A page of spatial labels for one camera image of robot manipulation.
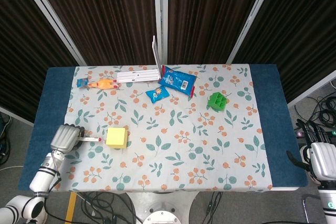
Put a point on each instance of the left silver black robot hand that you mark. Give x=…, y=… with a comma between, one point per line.
x=64, y=138

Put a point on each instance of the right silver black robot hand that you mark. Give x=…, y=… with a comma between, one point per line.
x=324, y=159

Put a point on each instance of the red white marker pen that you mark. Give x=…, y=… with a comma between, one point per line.
x=92, y=139

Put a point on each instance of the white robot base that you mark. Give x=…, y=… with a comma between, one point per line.
x=160, y=217

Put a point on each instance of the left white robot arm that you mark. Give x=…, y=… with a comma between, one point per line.
x=42, y=179

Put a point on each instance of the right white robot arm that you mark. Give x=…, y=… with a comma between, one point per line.
x=328, y=203

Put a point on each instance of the floral leaf-print tablecloth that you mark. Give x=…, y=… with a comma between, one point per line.
x=168, y=142

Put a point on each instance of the black labelled device box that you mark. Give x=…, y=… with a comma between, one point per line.
x=333, y=133

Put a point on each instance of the yellow cube block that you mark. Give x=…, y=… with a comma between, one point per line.
x=116, y=136

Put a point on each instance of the small blue paper tag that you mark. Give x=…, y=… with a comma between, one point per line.
x=82, y=82

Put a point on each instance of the orange rubber chicken toy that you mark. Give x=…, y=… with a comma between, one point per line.
x=103, y=84

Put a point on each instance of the yellow wooden bar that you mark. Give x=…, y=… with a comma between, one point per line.
x=70, y=208

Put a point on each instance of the blue felt table cover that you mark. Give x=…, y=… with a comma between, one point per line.
x=270, y=103

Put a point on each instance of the white L-shaped folding stand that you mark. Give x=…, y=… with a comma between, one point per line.
x=136, y=76

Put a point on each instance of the dark fabric divider panel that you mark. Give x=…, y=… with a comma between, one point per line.
x=15, y=51
x=210, y=11
x=302, y=24
x=105, y=11

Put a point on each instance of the small blue snack packet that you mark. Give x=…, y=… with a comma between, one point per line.
x=157, y=93

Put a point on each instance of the green plastic grid block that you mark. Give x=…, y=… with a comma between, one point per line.
x=217, y=101

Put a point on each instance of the large blue snack bag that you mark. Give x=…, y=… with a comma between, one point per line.
x=177, y=80

